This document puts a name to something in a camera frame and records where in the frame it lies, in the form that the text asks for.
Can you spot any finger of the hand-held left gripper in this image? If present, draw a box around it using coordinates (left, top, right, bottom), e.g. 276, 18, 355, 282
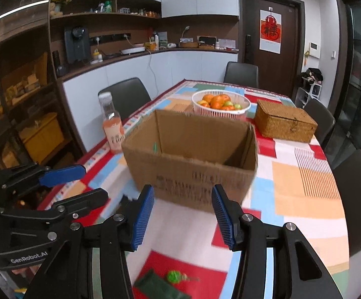
51, 188, 108, 219
0, 163, 87, 194

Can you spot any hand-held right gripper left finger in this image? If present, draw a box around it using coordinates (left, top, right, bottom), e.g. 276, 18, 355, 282
23, 184, 154, 299

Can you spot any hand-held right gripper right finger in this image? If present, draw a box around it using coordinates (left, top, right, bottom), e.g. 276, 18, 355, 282
211, 184, 343, 299

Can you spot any brown cardboard box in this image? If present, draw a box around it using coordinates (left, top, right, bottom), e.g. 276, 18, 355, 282
121, 109, 259, 214

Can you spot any dark green snack packet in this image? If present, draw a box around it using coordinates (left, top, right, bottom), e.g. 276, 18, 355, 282
133, 269, 190, 299

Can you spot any pink drink bottle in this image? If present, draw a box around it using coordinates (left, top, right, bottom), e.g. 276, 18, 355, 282
98, 92, 125, 154

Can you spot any colourful patchwork tablecloth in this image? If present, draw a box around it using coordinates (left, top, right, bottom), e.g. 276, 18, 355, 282
37, 79, 351, 299

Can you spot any glass display cabinet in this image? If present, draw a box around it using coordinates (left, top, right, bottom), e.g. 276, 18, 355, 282
0, 0, 84, 175

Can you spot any white plastic fruit basket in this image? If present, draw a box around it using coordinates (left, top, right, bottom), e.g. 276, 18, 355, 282
191, 90, 252, 121

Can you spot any woven wicker box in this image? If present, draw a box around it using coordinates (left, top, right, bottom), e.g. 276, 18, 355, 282
254, 99, 318, 144

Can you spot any black water dispenser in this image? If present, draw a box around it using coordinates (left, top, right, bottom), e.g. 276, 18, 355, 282
64, 26, 91, 64

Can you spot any white shoe rack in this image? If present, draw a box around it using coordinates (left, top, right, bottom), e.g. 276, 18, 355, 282
296, 81, 322, 108

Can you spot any white lower cabinet counter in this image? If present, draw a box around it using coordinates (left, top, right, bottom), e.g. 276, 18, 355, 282
58, 50, 239, 153

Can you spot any black bag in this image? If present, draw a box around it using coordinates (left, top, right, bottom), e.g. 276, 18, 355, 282
302, 68, 323, 83

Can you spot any black framed tablet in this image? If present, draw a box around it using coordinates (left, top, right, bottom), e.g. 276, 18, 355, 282
198, 36, 217, 49

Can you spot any dark brown door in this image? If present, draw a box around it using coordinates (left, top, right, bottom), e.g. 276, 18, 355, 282
238, 0, 302, 98

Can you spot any black wall power strip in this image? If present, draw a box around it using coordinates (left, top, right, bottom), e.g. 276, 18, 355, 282
90, 33, 132, 44

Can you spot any wooden wall shelf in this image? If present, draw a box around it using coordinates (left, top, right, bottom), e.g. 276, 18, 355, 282
50, 0, 162, 50

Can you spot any red wall calendar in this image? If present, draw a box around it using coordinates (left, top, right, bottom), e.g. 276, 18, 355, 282
259, 10, 282, 53

